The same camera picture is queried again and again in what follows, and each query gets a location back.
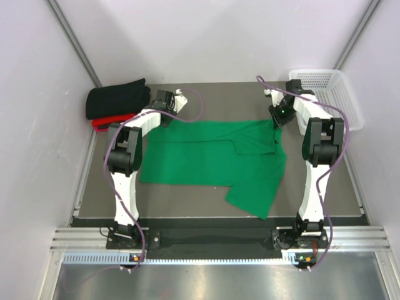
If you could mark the aluminium frame rail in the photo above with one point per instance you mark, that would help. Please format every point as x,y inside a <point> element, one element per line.
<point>345,239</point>

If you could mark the folded black t-shirt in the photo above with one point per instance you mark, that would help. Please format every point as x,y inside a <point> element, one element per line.
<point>117,100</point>

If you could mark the green t-shirt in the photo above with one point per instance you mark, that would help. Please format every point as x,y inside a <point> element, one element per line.
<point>247,157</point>

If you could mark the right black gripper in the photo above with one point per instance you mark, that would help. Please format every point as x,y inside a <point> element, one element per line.
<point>278,121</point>

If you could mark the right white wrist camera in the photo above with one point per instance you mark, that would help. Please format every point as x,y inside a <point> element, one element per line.
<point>276,96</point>

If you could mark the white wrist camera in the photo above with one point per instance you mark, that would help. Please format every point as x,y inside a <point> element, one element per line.
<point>179,101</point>
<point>276,96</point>

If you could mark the white perforated plastic basket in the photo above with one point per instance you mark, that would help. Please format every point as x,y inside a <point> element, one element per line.
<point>331,86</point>

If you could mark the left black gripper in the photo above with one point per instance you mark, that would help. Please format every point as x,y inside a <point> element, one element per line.
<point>167,122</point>

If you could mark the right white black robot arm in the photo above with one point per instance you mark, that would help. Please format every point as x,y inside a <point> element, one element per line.
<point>321,148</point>

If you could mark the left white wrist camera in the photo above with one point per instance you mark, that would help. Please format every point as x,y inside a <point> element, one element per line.
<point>179,101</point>

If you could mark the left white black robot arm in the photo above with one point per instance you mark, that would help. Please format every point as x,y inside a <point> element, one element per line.
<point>123,159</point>

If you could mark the folded red t-shirt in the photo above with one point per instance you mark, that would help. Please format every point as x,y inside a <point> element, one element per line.
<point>102,124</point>

